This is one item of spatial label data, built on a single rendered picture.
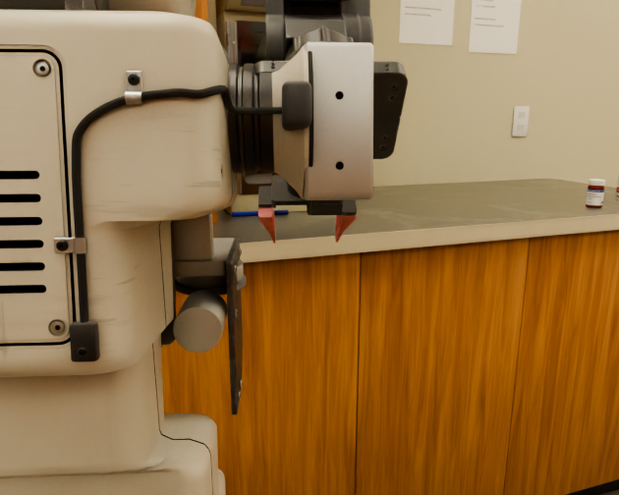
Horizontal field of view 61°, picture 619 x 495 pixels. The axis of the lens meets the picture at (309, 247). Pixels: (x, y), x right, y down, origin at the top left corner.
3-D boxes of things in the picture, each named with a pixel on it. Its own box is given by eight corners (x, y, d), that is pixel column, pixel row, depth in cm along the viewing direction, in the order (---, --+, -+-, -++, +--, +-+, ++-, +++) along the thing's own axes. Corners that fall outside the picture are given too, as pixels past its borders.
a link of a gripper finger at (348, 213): (304, 226, 85) (305, 177, 79) (348, 226, 85) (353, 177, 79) (306, 254, 80) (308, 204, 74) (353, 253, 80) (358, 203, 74)
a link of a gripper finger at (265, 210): (260, 227, 84) (258, 178, 78) (305, 226, 85) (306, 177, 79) (259, 255, 79) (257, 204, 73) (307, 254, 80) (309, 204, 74)
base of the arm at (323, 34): (251, 72, 39) (410, 73, 40) (253, 17, 44) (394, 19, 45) (255, 159, 46) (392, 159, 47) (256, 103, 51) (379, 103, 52)
